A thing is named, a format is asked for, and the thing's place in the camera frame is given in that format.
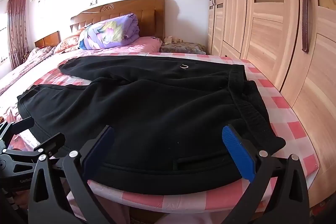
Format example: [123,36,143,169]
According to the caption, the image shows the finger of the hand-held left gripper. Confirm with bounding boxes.
[0,117,35,147]
[34,133,66,159]

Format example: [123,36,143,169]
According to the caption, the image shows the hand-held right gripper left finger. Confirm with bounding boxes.
[28,124,115,224]

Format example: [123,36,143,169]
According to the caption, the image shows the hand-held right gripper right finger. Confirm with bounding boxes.
[222,124,311,224]

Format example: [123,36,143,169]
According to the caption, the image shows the black pants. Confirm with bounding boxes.
[17,55,286,189]

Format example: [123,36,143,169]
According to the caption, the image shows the pink floral duvet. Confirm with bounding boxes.
[0,46,57,94]

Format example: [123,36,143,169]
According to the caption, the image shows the bed with pink checked sheet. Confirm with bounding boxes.
[0,36,321,217]

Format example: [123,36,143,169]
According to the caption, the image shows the wooden nightstand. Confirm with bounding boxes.
[34,31,61,48]

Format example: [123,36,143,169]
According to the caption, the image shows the pink floral pillow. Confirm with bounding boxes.
[54,27,87,54]

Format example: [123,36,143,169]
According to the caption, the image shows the dark red patterned curtain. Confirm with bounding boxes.
[7,0,29,69]

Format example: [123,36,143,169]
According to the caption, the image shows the folded purple printed blanket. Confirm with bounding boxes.
[78,13,139,50]

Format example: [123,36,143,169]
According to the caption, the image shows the nightstand with floral cover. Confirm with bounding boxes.
[160,42,208,55]

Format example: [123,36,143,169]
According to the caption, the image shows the light wooden wardrobe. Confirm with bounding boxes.
[207,0,336,203]

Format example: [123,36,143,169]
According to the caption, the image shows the small items on nightstand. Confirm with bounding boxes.
[164,35,185,43]

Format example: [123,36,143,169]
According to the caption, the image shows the wooden headboard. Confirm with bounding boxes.
[70,0,166,42]

